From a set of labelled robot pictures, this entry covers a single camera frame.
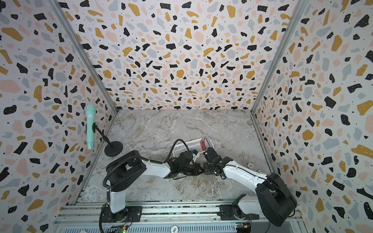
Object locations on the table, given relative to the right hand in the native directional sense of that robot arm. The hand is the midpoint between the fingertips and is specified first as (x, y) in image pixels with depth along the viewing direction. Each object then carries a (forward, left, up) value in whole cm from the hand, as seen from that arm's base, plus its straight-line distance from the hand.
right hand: (210, 168), depth 88 cm
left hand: (-3, 0, +2) cm, 3 cm away
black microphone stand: (+12, +64, +1) cm, 65 cm away
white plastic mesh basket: (+17, +9, -1) cm, 19 cm away
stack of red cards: (+17, +3, +2) cm, 17 cm away
